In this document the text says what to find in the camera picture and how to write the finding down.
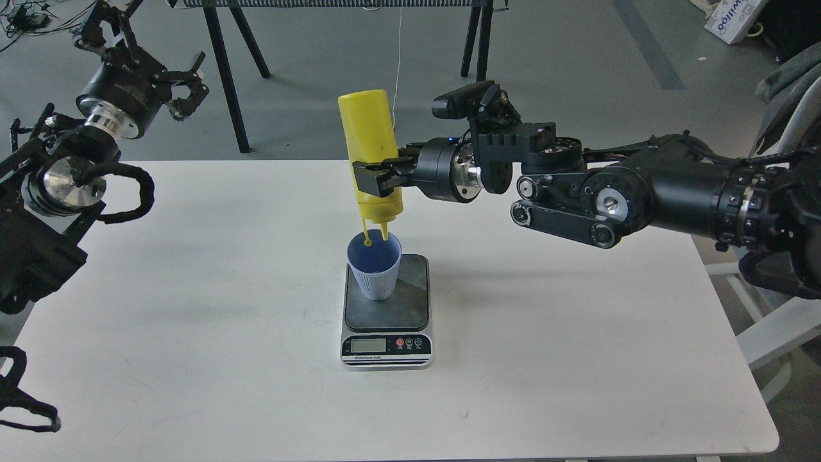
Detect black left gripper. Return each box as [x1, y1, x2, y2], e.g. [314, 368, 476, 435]
[73, 0, 210, 140]

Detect yellow squeeze bottle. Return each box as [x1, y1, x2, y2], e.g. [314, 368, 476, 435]
[338, 89, 403, 241]

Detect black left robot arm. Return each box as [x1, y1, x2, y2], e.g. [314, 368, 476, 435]
[1, 1, 209, 316]

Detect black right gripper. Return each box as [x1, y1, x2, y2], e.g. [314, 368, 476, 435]
[352, 137, 483, 203]

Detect white cardboard box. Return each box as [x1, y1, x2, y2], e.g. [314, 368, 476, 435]
[704, 0, 768, 44]

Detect digital kitchen scale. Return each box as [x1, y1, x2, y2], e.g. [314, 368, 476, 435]
[340, 254, 433, 370]

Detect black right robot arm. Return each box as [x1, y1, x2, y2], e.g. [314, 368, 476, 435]
[353, 123, 820, 299]

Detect black floor cables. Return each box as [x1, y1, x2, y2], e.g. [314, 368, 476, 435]
[0, 0, 142, 56]

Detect black metal trestle table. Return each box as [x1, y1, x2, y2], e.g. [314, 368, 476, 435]
[167, 1, 513, 155]

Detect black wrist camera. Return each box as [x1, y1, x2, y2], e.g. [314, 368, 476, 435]
[431, 81, 501, 120]

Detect white hanging cable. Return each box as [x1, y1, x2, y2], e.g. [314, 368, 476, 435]
[390, 6, 403, 116]

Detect blue plastic cup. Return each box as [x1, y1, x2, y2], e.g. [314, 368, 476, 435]
[346, 229, 402, 300]

